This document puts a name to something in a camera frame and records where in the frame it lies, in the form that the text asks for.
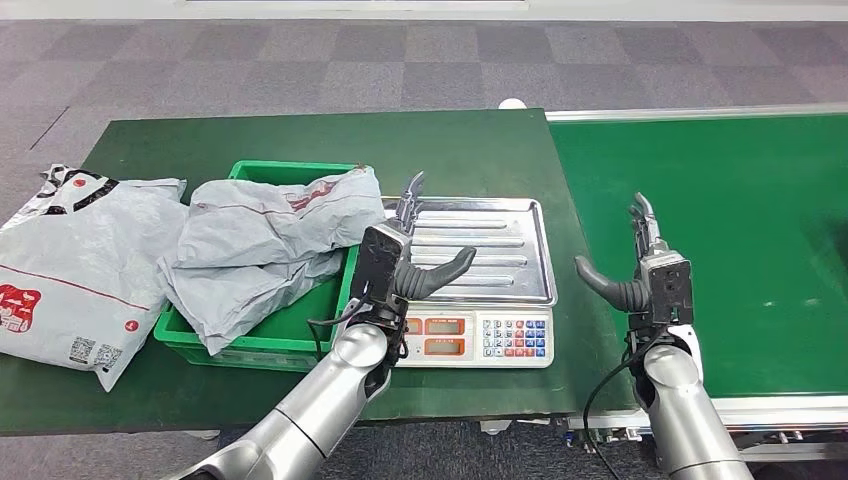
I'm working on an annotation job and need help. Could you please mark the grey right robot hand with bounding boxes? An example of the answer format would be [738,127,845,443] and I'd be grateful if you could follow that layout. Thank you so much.
[574,192,665,314]

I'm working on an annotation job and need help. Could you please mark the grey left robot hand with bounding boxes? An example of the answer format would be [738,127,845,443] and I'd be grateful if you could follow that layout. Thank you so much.
[395,170,478,301]

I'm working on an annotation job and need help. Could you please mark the grey parcel bag red picture print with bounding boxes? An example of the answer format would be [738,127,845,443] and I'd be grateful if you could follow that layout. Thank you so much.
[175,165,388,271]

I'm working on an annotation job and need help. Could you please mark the green conveyor belt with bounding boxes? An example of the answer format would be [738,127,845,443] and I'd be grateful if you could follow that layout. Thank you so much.
[547,102,848,458]

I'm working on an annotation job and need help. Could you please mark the white scale with steel tray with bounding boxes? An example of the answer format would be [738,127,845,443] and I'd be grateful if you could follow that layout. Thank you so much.
[358,197,559,370]

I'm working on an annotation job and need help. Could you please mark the green plastic crate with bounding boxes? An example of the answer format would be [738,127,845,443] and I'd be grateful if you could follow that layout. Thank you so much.
[153,158,362,374]

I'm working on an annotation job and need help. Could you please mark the large grey bag QR codes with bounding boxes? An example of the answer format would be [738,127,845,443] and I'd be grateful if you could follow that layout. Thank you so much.
[0,163,190,394]

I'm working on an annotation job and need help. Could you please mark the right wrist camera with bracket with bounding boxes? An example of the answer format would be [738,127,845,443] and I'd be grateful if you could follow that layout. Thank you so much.
[639,250,696,331]

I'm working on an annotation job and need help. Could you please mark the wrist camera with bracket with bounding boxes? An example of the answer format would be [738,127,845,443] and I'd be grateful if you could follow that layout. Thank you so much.
[349,223,413,314]
[639,250,696,331]

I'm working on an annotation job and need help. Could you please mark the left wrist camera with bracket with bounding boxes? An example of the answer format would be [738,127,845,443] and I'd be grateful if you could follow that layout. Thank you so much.
[349,223,413,314]

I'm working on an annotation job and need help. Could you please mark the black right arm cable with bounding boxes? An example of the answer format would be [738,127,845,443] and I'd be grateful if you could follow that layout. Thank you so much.
[581,325,669,480]

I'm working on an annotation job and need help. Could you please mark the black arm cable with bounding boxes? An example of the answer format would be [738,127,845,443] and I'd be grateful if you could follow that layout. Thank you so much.
[307,294,374,360]
[581,325,669,480]

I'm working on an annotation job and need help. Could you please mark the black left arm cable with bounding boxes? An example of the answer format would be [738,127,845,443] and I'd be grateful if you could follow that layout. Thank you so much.
[307,294,374,360]

